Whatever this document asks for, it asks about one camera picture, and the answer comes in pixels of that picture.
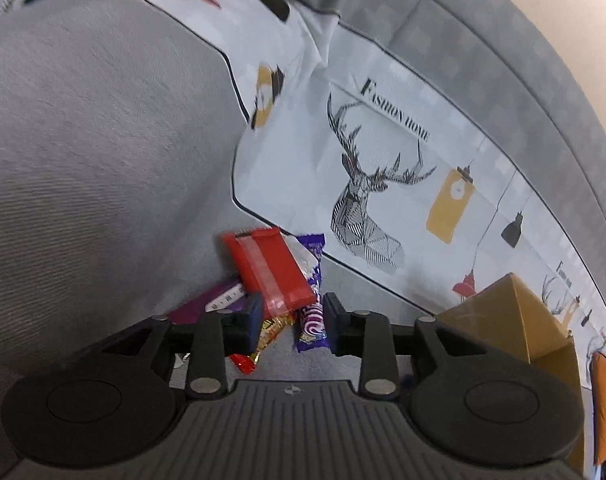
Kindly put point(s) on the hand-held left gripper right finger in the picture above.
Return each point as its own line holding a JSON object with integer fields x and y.
{"x": 331, "y": 317}

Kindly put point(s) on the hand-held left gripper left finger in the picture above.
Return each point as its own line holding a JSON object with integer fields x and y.
{"x": 255, "y": 320}

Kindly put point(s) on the red packet with clear strip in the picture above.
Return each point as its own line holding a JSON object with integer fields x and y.
{"x": 268, "y": 265}

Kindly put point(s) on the cardboard box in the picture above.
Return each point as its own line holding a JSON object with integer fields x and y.
{"x": 513, "y": 320}

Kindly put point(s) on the red and gold candy packet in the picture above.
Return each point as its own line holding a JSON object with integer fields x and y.
{"x": 268, "y": 335}

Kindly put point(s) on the purple swirl snack packet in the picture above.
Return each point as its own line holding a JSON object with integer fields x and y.
{"x": 313, "y": 327}

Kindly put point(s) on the purple packet with white label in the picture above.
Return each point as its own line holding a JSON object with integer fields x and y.
{"x": 213, "y": 302}

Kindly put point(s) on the printed grey sofa cover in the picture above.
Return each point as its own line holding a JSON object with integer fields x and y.
{"x": 408, "y": 110}

